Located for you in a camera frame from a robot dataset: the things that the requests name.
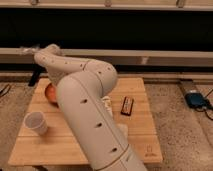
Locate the black cable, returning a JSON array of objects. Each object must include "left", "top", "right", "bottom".
[
  {"left": 0, "top": 83, "right": 12, "bottom": 98},
  {"left": 194, "top": 87, "right": 213, "bottom": 121}
]

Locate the black table leg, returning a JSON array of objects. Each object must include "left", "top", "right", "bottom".
[{"left": 28, "top": 65, "right": 42, "bottom": 87}]

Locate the brown snack bar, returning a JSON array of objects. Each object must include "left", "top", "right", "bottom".
[{"left": 121, "top": 97, "right": 134, "bottom": 116}]

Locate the blue box on floor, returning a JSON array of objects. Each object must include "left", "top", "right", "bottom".
[{"left": 185, "top": 93, "right": 206, "bottom": 108}]

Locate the wooden table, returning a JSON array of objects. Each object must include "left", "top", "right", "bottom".
[{"left": 8, "top": 78, "right": 162, "bottom": 166}]

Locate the black cable left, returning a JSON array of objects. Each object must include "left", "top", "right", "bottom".
[{"left": 0, "top": 83, "right": 12, "bottom": 98}]

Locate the orange ceramic bowl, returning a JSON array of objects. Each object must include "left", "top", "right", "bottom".
[{"left": 45, "top": 83, "right": 58, "bottom": 106}]

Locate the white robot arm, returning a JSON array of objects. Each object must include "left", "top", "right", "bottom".
[{"left": 34, "top": 44, "right": 148, "bottom": 171}]

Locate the black cable right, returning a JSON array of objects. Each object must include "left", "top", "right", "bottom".
[{"left": 194, "top": 87, "right": 213, "bottom": 121}]

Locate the white plastic cup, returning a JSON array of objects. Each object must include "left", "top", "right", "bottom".
[{"left": 24, "top": 111, "right": 48, "bottom": 135}]

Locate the white object behind arm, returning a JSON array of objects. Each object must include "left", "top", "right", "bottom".
[{"left": 102, "top": 96, "right": 113, "bottom": 115}]

